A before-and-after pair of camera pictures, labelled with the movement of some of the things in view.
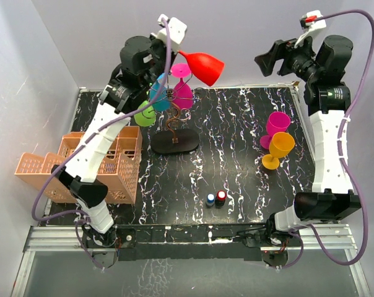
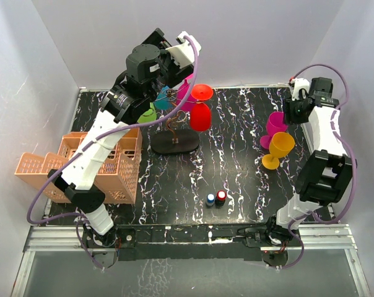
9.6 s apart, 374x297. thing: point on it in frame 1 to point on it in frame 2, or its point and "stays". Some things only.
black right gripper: [282, 50] to [290, 117]
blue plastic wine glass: [162, 102] stays
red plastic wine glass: [205, 67] to [200, 114]
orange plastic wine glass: [281, 143] stays
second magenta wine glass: [277, 122] stays
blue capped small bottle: [210, 200] stays
